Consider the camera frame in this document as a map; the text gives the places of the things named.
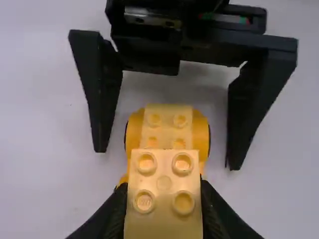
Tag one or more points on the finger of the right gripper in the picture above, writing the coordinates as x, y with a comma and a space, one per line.
249, 112

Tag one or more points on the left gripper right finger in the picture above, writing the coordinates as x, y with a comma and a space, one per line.
219, 219

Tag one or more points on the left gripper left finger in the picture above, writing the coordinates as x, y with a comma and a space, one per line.
112, 214

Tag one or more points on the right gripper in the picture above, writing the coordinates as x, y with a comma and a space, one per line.
149, 49

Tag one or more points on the yellow toy car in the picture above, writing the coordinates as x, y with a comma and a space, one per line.
162, 174

